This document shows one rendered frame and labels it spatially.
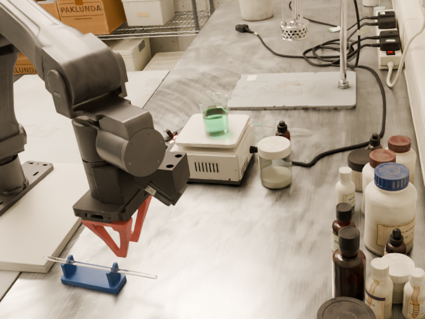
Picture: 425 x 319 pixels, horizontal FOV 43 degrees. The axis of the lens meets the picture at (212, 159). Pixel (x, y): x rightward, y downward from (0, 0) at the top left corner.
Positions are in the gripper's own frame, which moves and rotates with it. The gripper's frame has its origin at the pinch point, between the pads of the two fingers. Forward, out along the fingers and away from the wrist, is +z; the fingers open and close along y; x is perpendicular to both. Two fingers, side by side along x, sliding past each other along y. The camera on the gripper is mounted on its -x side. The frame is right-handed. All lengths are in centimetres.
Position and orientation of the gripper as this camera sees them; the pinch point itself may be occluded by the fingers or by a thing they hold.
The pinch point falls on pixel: (126, 244)
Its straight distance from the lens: 77.5
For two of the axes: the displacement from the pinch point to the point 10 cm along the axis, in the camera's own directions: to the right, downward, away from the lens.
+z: 1.2, 8.7, 4.8
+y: 3.6, -4.9, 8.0
